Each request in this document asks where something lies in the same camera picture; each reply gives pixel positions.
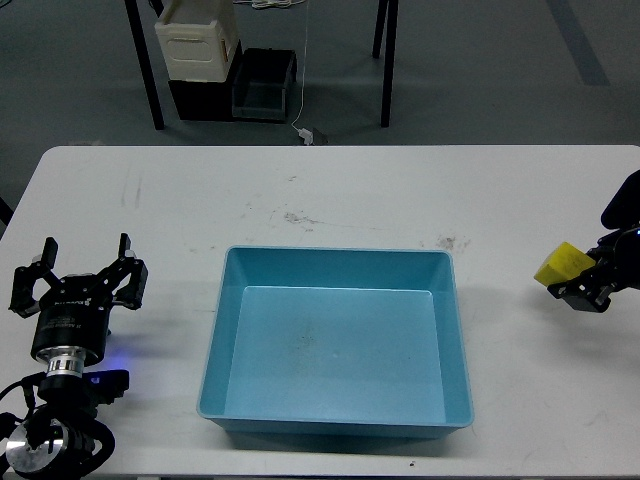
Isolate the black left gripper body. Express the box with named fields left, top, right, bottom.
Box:
left=30, top=275, right=113, bottom=363

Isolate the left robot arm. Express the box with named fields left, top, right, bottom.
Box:
left=1, top=234, right=148, bottom=479

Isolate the dark grey storage bin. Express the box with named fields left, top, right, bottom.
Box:
left=232, top=48, right=297, bottom=123

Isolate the black table leg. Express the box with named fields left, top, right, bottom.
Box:
left=371, top=0, right=399, bottom=128
left=124, top=0, right=165, bottom=130

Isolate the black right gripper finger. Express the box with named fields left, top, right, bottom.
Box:
left=547, top=274, right=613, bottom=313
left=586, top=243, right=608, bottom=260

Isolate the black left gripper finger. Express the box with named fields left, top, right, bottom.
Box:
left=94, top=233, right=148, bottom=310
left=9, top=237, right=59, bottom=317

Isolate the black crate under container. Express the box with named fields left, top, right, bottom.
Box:
left=168, top=42, right=243, bottom=122

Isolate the black table leg right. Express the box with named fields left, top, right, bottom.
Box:
left=371, top=0, right=399, bottom=128

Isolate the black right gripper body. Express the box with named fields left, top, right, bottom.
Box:
left=592, top=227, right=639, bottom=293

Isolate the cream plastic container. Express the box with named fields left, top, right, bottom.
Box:
left=155, top=0, right=239, bottom=83

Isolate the white cable with plug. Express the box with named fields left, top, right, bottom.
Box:
left=233, top=0, right=315, bottom=147

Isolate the yellow block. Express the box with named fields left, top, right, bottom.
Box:
left=534, top=242, right=596, bottom=287

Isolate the black table leg left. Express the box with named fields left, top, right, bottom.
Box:
left=124, top=0, right=165, bottom=130

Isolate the blue plastic box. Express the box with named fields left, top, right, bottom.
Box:
left=197, top=246, right=474, bottom=439

